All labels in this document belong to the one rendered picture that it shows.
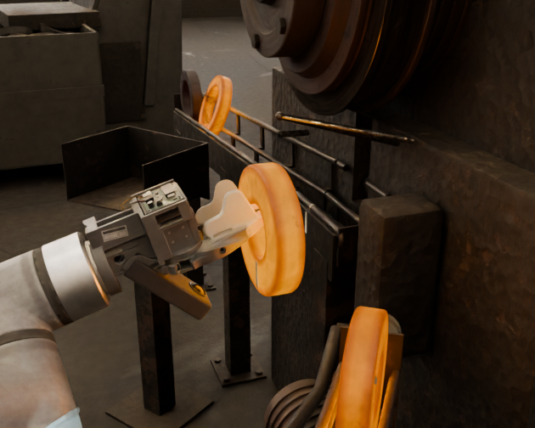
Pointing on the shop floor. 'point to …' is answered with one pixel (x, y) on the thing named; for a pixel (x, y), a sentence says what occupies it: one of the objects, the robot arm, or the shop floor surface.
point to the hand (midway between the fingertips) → (267, 214)
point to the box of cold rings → (37, 93)
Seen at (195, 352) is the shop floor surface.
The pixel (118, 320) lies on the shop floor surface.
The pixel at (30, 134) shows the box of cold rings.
